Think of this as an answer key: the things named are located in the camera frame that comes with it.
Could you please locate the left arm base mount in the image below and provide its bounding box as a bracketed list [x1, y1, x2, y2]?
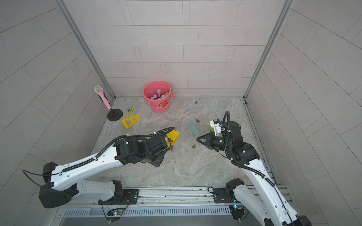
[98, 180, 140, 205]

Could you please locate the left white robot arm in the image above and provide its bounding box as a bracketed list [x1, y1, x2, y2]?
[38, 132, 172, 209]

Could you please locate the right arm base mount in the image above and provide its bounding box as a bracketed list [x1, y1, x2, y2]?
[207, 178, 244, 203]

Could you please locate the pink toy microphone on stand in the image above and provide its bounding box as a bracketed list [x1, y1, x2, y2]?
[94, 85, 123, 121]

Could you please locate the yellow triangle stencil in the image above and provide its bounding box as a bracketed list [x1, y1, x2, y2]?
[121, 115, 140, 130]

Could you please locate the small yellow blue toy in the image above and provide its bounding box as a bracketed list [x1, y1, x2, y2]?
[126, 107, 133, 114]

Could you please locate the yellow shovel yellow handle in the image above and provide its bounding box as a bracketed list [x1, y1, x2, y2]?
[166, 130, 180, 147]

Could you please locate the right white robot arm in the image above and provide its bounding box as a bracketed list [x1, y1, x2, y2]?
[197, 121, 312, 226]

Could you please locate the pink plastic bucket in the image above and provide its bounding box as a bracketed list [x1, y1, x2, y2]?
[142, 81, 173, 113]

